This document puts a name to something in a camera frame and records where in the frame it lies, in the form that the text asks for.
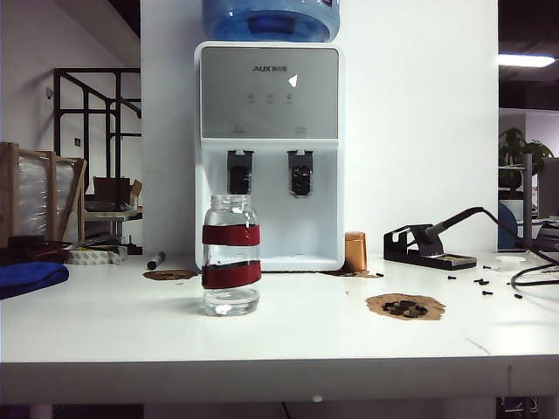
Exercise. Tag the blue water jug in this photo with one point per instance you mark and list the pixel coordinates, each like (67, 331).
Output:
(271, 17)

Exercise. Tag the black marker pen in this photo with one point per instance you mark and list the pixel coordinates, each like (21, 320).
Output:
(156, 260)

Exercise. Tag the grey metal pole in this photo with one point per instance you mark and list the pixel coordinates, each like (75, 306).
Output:
(528, 196)

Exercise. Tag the black soldering iron stand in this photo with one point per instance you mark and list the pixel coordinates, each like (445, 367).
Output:
(401, 249)

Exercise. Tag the green potted plant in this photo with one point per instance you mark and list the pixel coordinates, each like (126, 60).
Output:
(517, 140)

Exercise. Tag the dark red case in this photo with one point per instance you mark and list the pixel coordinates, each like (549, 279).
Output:
(30, 249)

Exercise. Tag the white tape roll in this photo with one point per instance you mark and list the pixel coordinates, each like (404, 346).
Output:
(93, 256)

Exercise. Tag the blue cloth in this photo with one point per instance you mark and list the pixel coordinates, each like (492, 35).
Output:
(30, 277)

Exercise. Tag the white AUX water dispenser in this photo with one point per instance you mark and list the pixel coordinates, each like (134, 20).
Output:
(271, 96)

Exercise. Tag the flat brown patch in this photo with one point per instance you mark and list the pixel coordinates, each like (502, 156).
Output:
(169, 274)

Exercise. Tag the black soldering iron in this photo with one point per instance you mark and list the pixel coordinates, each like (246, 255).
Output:
(449, 225)

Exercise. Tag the blue chair back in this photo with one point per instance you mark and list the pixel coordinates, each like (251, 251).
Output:
(508, 227)

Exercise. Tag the copper cylindrical can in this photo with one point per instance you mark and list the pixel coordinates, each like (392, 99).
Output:
(356, 253)

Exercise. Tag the black stair railing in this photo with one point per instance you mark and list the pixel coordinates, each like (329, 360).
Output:
(115, 122)

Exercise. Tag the wooden crate frame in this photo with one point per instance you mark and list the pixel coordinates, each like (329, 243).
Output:
(52, 196)

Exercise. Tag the ceiling light panel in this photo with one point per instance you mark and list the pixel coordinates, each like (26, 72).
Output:
(524, 60)

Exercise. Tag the black dispenser tap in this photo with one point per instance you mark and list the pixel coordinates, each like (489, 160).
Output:
(300, 176)
(239, 174)

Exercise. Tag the brown patch with dark chips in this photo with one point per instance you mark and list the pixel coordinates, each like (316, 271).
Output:
(406, 307)

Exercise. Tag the open cardboard box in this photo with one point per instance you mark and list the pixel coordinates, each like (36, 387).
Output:
(112, 187)

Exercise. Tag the clear bottle with red belts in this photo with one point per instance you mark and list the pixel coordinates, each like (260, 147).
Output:
(231, 235)

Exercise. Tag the grey side table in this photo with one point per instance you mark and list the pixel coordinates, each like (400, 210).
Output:
(112, 214)

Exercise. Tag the grey computer monitor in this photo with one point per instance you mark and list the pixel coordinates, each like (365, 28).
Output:
(549, 187)

